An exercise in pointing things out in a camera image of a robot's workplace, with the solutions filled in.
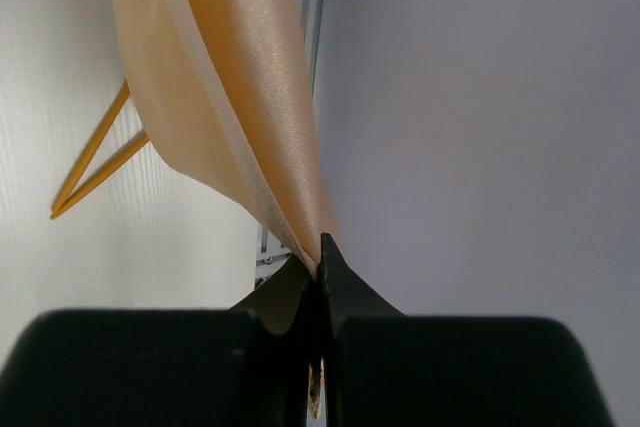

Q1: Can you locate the right aluminium side rail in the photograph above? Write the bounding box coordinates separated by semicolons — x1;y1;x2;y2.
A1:
254;0;325;288

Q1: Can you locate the peach satin napkin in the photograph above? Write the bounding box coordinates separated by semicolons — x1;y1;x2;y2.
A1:
113;0;337;271

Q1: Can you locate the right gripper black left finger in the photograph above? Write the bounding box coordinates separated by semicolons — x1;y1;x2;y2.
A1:
1;258;311;426

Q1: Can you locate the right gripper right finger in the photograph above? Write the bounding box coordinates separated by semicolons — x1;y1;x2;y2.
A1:
319;235;613;426

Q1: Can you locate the orange plastic knife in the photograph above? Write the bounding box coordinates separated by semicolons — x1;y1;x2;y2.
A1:
51;82;130;213

